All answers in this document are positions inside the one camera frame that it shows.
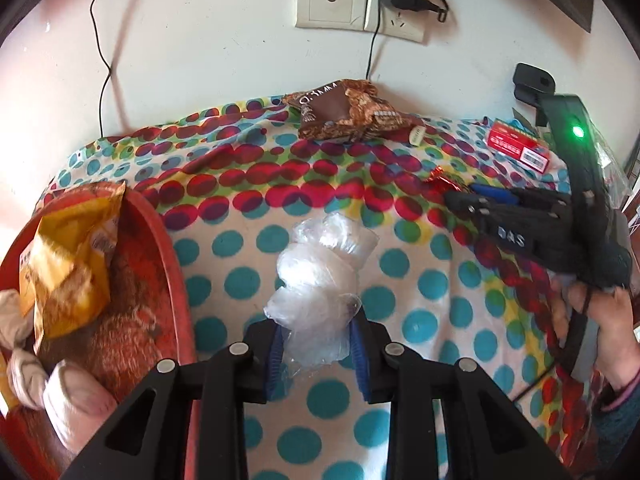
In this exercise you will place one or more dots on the red plastic basin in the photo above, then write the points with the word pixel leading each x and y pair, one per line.
pixel 145 285

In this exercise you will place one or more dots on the black plug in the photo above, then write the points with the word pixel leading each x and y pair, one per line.
pixel 430 7

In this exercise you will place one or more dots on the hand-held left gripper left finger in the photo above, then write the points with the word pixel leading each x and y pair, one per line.
pixel 274 360

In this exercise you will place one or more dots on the person's right hand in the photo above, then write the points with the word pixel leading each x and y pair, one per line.
pixel 620 330

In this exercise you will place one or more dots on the brown snack bag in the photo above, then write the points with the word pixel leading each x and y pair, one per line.
pixel 340 110

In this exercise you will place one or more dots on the red candy wrapper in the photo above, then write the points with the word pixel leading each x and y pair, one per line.
pixel 442 182

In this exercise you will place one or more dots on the clear plastic wrap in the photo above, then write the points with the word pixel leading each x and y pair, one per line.
pixel 610 160

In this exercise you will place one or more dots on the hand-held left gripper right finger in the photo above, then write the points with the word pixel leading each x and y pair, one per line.
pixel 360 360

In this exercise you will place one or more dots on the white sock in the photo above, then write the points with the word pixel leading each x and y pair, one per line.
pixel 10 315
pixel 75 405
pixel 25 377

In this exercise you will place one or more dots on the white power outlet plate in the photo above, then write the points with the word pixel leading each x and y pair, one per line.
pixel 405 27

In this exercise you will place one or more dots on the polka dot blanket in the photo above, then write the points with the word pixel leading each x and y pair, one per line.
pixel 425 280

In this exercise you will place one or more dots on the black clamp mount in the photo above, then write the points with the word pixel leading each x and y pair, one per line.
pixel 532 77

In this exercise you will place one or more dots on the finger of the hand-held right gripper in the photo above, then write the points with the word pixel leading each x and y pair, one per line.
pixel 467 204
pixel 492 194

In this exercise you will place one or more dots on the yellow snack bag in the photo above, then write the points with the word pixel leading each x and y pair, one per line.
pixel 65 270

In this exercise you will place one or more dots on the red medicine box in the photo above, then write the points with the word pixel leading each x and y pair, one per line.
pixel 515 142

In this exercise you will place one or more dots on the clear plastic bag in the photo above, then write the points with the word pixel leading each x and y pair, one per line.
pixel 315 285

